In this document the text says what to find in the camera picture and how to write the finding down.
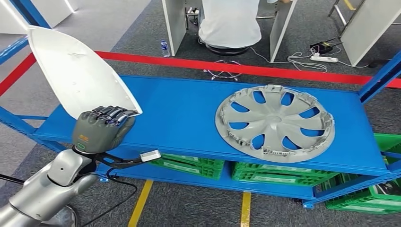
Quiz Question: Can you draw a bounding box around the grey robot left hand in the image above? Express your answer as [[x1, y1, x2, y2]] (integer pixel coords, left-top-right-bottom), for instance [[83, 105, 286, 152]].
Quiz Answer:
[[72, 105, 139, 155]]

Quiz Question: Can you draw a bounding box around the white plastic cover part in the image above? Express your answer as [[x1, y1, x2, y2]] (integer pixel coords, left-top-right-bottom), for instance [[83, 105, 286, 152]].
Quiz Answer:
[[27, 26, 143, 120]]

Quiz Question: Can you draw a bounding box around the blue metal shelf rack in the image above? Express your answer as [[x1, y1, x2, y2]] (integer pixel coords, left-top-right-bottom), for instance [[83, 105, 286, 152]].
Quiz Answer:
[[0, 0, 401, 210]]

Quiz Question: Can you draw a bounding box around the yellow floor tape outline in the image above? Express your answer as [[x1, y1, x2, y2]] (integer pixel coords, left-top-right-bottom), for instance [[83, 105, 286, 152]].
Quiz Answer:
[[128, 179, 252, 227]]

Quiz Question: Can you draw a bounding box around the green plastic crate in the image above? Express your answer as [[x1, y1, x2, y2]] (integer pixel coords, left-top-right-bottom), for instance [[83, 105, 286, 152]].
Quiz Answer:
[[232, 171, 333, 188], [153, 163, 224, 181], [233, 161, 339, 179], [325, 199, 401, 215], [148, 153, 225, 171], [324, 133, 401, 206]]

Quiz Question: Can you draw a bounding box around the red barrier belt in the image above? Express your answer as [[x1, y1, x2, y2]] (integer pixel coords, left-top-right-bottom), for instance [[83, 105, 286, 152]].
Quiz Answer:
[[95, 51, 401, 89], [0, 52, 36, 97]]

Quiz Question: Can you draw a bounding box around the clear water bottle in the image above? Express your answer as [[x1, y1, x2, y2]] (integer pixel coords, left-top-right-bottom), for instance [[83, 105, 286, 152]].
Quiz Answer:
[[160, 39, 171, 58]]

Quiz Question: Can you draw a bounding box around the white lit platform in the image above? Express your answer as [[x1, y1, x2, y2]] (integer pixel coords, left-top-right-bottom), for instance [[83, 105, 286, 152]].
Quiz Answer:
[[0, 0, 79, 35]]

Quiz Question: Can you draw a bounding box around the black round stool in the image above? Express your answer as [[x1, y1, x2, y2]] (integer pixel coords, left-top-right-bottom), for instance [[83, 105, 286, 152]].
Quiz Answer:
[[203, 43, 251, 81]]

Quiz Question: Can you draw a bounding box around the person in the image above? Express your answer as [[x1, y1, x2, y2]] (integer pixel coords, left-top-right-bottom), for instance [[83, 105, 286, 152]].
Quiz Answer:
[[198, 0, 262, 49]]

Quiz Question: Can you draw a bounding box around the grey wheel hubcap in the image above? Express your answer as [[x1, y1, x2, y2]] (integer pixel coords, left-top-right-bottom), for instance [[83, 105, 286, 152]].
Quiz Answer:
[[215, 84, 336, 164]]

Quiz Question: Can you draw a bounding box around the white power strip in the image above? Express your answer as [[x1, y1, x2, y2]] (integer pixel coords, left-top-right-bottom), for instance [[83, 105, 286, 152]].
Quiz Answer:
[[310, 53, 339, 63]]

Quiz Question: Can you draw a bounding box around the black router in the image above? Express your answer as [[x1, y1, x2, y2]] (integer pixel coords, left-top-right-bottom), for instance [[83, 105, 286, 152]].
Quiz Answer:
[[310, 39, 344, 54]]

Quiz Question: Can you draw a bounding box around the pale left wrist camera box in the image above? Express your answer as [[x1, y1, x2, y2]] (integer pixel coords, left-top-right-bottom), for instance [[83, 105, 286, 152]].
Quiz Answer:
[[140, 149, 162, 163]]

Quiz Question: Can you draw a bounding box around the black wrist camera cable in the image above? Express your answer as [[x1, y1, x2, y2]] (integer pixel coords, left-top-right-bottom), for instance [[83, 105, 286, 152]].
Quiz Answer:
[[79, 169, 139, 227]]

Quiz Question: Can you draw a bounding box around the white cable tangle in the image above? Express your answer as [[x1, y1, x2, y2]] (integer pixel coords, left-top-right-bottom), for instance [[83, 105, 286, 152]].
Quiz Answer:
[[250, 47, 369, 73]]

